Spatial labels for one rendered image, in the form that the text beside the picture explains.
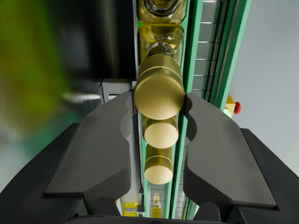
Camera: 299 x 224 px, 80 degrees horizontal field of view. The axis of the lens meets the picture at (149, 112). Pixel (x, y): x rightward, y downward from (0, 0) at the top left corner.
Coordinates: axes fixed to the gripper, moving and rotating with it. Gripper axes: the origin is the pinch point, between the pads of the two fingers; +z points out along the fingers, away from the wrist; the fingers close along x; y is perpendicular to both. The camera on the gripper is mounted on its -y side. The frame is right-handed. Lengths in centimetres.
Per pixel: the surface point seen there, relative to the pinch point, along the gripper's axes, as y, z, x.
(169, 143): 6.5, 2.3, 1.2
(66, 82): 3.3, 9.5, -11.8
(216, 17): -2.3, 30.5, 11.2
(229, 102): 20.8, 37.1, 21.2
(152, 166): 10.1, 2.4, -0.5
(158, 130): 4.9, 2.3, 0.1
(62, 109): 5.8, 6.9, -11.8
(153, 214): 74, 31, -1
